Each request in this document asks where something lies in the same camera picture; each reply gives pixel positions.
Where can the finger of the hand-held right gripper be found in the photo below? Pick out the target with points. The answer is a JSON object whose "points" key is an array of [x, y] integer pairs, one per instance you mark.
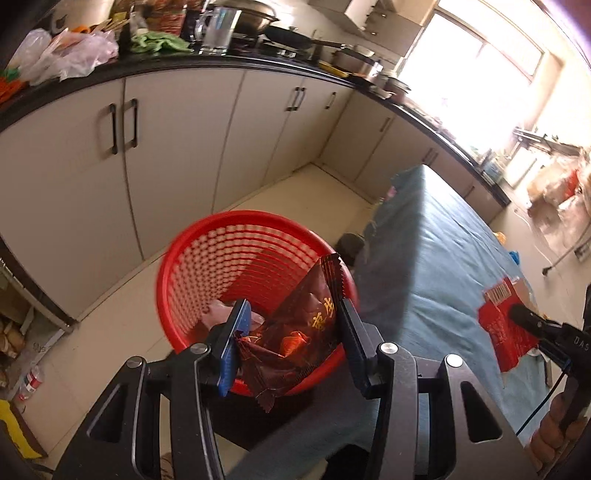
{"points": [[526, 318], [554, 355]]}

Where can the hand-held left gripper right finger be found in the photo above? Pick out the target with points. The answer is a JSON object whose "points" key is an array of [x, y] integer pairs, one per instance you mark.
{"points": [[349, 344]]}

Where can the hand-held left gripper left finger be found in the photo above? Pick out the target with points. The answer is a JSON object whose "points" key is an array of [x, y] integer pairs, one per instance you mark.
{"points": [[233, 344]]}

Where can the red paper packet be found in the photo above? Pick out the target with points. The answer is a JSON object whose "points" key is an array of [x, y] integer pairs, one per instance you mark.
{"points": [[498, 334]]}

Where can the brown foil snack wrapper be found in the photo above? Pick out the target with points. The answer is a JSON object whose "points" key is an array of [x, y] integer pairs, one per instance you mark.
{"points": [[295, 323]]}

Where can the red plastic mesh basket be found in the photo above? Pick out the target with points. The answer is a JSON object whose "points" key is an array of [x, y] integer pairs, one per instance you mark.
{"points": [[207, 258]]}

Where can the person's right hand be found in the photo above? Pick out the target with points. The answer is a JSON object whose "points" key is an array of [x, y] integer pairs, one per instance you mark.
{"points": [[551, 429]]}

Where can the small blue item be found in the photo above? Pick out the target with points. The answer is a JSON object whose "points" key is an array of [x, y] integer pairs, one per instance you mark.
{"points": [[515, 257]]}

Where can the black floor mat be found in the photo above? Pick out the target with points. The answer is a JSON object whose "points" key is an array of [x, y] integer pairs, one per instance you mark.
{"points": [[258, 424]]}

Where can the small yellow item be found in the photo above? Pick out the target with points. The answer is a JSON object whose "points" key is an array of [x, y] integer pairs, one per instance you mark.
{"points": [[499, 237]]}

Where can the dark round floor object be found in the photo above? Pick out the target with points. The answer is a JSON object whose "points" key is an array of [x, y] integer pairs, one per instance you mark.
{"points": [[351, 243]]}

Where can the teal tablecloth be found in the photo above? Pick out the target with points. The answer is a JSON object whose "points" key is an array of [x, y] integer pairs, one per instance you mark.
{"points": [[438, 258]]}

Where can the pile of plastic bags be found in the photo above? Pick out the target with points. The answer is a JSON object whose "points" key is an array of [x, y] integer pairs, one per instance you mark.
{"points": [[563, 198]]}

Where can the white kitchen base cabinets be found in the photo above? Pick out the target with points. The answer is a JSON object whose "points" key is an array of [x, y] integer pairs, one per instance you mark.
{"points": [[175, 152]]}

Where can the red white can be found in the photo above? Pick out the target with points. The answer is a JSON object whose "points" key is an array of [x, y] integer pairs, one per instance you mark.
{"points": [[30, 383]]}

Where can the bright kitchen window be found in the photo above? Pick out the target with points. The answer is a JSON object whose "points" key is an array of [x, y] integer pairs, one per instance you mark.
{"points": [[461, 69]]}

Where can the small steel pot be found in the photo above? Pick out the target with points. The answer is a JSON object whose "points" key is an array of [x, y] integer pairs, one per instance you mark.
{"points": [[392, 87]]}

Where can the yellow tray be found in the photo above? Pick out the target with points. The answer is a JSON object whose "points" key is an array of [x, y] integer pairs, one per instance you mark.
{"points": [[334, 69]]}

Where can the large steel pot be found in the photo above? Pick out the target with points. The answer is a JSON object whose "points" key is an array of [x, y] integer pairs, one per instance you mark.
{"points": [[353, 60]]}

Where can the black kitchen countertop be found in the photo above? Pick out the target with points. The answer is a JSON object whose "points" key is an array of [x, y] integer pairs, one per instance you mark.
{"points": [[138, 64]]}

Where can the gas stove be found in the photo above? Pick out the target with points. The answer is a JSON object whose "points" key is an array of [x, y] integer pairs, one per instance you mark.
{"points": [[268, 45]]}

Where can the black frying pan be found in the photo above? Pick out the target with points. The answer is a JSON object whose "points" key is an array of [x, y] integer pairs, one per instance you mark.
{"points": [[291, 39]]}

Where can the green cloth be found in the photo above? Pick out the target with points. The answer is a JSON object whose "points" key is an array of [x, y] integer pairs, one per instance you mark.
{"points": [[157, 42]]}

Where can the steel wok with lid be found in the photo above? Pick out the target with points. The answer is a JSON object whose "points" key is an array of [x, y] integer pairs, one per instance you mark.
{"points": [[258, 18]]}

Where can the pinkish plastic bag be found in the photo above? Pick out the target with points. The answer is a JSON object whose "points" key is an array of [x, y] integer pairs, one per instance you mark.
{"points": [[81, 53]]}

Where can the orange green plastic item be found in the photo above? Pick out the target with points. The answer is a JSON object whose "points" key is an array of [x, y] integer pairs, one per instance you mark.
{"points": [[9, 87]]}

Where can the wooden chopsticks bundle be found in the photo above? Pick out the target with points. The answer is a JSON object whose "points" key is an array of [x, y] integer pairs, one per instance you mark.
{"points": [[108, 25]]}

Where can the white wall cabinet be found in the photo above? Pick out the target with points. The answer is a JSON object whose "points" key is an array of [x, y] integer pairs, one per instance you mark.
{"points": [[369, 14]]}

